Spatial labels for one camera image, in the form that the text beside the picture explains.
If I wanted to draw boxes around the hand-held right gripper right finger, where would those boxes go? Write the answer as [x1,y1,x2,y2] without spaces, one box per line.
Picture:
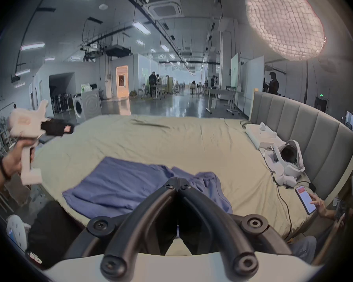
[179,177,293,278]

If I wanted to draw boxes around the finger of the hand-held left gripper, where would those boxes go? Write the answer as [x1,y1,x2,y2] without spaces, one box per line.
[58,122,76,135]

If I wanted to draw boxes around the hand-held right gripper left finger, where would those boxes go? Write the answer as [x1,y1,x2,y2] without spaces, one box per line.
[63,177,180,278]

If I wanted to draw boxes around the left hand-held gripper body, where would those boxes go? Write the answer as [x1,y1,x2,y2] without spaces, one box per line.
[7,99,59,185]

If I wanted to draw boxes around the person's left hand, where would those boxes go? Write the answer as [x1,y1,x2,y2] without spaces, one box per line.
[0,139,36,182]

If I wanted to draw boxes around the washing machine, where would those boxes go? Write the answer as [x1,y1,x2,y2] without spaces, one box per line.
[72,89,103,124]

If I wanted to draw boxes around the blue shirt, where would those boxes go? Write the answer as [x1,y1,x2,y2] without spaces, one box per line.
[62,156,233,220]

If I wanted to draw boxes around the bed with beige sheet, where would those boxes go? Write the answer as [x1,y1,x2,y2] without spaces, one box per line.
[32,115,322,256]

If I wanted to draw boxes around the person's legs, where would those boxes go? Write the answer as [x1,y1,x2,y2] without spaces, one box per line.
[26,200,92,270]

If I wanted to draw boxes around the phone with lit screen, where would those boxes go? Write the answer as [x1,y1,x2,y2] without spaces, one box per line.
[295,185,317,215]

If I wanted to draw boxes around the group of people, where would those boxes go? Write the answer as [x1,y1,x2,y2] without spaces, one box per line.
[148,72,162,100]

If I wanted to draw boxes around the white headset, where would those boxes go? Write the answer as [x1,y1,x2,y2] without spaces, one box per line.
[265,139,306,186]

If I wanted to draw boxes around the white flat box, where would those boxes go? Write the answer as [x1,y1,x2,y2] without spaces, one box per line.
[245,122,278,151]

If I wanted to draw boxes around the white table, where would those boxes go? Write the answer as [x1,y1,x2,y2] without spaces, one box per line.
[204,86,245,115]

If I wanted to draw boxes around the grey padded headboard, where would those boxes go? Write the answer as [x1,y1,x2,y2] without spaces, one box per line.
[249,90,353,201]

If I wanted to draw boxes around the large round studio lamp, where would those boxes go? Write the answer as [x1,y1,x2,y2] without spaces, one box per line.
[245,0,326,105]

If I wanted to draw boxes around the black cable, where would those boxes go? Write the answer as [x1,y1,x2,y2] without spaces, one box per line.
[260,147,292,239]

